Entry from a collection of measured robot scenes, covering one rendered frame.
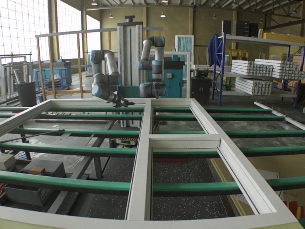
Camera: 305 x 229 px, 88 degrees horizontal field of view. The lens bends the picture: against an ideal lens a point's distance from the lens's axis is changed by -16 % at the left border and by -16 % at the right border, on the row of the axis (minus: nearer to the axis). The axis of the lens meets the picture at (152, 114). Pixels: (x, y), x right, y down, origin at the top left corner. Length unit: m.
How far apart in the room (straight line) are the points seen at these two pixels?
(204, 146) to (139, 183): 0.48
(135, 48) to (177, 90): 3.05
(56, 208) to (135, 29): 2.26
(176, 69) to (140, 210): 4.93
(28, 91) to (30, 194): 4.76
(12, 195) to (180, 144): 0.98
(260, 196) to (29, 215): 0.70
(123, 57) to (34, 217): 2.26
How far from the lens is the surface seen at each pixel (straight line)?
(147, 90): 2.32
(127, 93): 2.55
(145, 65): 1.81
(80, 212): 1.11
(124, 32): 2.62
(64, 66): 9.72
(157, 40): 2.29
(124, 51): 2.60
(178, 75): 5.32
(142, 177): 0.66
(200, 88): 5.22
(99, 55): 2.02
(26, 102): 5.82
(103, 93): 1.45
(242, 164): 0.80
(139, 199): 0.58
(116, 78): 1.53
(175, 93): 5.39
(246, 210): 1.04
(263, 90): 5.59
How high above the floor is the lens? 1.33
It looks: 18 degrees down
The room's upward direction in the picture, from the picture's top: straight up
